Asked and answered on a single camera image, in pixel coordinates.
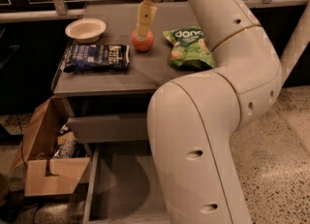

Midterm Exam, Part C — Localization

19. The green snack bag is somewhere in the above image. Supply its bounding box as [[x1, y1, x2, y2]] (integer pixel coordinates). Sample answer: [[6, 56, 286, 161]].
[[163, 26, 216, 71]]

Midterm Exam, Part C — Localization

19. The plastic bottle in box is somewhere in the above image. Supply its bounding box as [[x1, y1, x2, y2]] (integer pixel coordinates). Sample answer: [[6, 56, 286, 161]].
[[52, 138, 77, 159]]

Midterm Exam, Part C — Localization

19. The open grey middle drawer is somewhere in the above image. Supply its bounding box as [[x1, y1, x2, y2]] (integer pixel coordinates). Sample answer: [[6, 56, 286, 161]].
[[83, 141, 171, 224]]

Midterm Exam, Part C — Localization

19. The metal window railing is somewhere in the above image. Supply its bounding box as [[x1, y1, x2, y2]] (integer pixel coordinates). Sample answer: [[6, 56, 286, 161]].
[[0, 0, 310, 24]]

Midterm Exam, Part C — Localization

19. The white paper bowl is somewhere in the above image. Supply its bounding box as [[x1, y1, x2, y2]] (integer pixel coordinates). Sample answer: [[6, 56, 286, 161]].
[[65, 18, 107, 44]]

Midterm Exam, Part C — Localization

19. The grey drawer cabinet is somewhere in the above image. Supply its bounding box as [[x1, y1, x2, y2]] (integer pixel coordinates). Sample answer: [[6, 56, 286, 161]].
[[51, 2, 221, 151]]

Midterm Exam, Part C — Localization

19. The open cardboard box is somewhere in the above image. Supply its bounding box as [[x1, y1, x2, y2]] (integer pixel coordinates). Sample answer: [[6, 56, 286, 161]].
[[12, 97, 91, 197]]

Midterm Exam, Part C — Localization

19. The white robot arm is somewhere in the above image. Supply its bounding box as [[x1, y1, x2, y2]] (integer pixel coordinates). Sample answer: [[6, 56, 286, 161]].
[[147, 0, 310, 224]]

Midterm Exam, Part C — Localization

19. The blue chip bag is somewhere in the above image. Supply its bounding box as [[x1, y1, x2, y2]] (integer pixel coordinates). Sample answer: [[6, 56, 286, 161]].
[[63, 44, 130, 74]]

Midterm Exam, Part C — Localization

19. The red apple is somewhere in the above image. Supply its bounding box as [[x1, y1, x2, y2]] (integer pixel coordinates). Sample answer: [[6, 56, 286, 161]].
[[131, 30, 154, 52]]

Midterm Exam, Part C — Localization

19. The grey top drawer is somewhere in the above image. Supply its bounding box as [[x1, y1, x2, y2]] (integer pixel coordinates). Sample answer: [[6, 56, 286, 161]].
[[68, 113, 148, 144]]

